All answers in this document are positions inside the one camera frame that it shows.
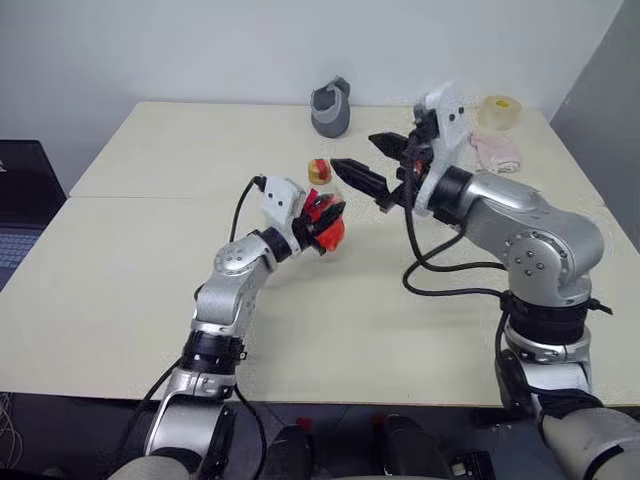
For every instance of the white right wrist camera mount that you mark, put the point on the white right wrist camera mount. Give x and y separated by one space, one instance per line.
447 125

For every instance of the yellow bottle cap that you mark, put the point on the yellow bottle cap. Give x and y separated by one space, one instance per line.
320 171

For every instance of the clear tape roll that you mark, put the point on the clear tape roll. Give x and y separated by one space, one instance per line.
501 112

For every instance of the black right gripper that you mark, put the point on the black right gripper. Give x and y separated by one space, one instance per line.
422 150

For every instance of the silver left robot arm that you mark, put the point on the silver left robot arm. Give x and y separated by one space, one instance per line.
230 300

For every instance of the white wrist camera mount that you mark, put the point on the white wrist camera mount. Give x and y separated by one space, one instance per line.
447 125
280 197

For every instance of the dark rounded shape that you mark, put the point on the dark rounded shape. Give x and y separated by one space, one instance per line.
410 447
292 452

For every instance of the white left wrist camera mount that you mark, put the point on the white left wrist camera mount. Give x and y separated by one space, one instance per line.
280 197

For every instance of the clear bottle with red drink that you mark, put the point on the clear bottle with red drink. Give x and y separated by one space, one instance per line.
334 237

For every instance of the pink folded cloth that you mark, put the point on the pink folded cloth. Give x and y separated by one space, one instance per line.
497 152

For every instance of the black laptop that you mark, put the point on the black laptop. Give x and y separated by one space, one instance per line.
25 200

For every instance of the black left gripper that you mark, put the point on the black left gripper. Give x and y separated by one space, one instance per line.
310 232

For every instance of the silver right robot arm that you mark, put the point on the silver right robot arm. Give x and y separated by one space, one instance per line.
545 240

